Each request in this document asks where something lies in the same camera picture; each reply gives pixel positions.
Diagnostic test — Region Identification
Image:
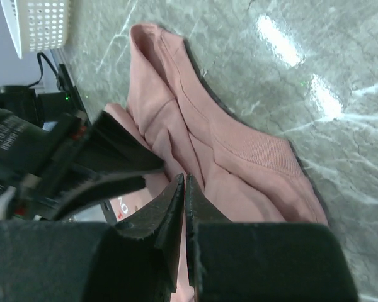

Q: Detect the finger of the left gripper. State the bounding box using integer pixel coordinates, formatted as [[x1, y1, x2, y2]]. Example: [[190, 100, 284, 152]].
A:
[[75, 111, 164, 173]]

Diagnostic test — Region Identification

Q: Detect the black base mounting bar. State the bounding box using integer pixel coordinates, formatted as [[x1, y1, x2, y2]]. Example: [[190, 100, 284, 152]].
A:
[[57, 64, 117, 225]]

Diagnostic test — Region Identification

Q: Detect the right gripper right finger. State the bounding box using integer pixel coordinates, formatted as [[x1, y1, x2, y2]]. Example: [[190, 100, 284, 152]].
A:
[[185, 175, 358, 301]]

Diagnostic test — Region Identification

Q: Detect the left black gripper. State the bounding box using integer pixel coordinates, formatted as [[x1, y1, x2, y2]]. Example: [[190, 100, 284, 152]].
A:
[[0, 108, 146, 220]]

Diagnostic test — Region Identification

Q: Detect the white perforated laundry basket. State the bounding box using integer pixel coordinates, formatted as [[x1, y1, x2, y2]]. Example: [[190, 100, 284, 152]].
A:
[[1, 0, 72, 58]]

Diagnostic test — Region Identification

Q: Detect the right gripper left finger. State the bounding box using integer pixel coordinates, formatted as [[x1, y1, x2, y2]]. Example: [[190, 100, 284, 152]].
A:
[[0, 175, 185, 301]]

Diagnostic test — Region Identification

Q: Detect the pink t-shirt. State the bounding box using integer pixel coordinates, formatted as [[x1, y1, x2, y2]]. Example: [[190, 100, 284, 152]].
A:
[[103, 22, 330, 302]]

